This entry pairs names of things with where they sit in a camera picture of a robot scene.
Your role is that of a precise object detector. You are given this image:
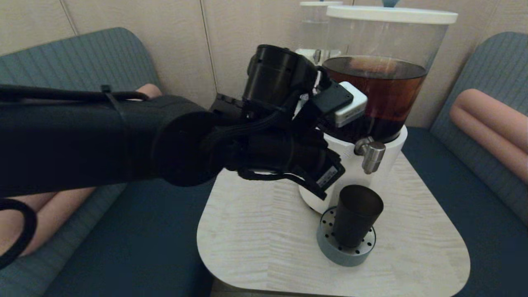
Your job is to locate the dark grey tall cup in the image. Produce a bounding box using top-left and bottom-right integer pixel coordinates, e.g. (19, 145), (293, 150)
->
(333, 184), (384, 249)

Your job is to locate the large tea beverage dispenser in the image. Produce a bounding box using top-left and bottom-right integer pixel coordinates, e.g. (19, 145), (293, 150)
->
(299, 0), (458, 215)

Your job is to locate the blue perforated drip tray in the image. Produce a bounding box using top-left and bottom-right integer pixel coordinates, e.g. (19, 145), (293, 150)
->
(317, 206), (377, 267)

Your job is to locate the empty white beverage dispenser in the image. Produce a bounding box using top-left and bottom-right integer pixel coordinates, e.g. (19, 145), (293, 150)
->
(295, 1), (344, 64)

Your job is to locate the teal upholstered bench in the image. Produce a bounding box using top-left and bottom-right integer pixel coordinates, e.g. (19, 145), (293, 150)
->
(402, 32), (528, 297)
(0, 27), (219, 297)

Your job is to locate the pink bolster cushion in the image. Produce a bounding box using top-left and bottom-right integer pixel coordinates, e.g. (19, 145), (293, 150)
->
(450, 89), (528, 184)
(0, 84), (164, 257)

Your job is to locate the black camera cable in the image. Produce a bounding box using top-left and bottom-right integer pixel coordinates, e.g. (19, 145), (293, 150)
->
(206, 89), (330, 194)

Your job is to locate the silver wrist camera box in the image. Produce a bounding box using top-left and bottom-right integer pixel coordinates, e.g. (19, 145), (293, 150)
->
(307, 81), (368, 128)

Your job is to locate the black sleeved arm cable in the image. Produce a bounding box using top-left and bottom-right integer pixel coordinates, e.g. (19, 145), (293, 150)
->
(0, 84), (150, 271)

